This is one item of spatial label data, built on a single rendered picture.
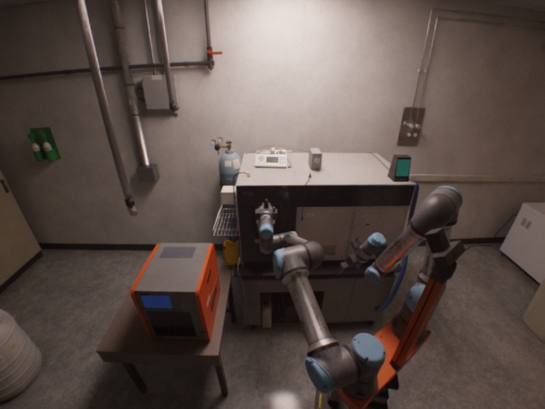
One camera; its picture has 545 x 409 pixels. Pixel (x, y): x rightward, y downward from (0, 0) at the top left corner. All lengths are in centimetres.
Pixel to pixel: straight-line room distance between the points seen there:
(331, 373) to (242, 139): 226
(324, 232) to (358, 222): 26
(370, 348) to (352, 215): 104
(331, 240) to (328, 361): 112
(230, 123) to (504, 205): 367
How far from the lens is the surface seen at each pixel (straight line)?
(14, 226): 410
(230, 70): 263
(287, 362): 238
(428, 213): 101
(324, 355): 93
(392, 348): 129
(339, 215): 179
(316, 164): 187
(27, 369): 284
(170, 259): 159
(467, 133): 347
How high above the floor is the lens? 210
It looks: 29 degrees down
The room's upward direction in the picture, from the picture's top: straight up
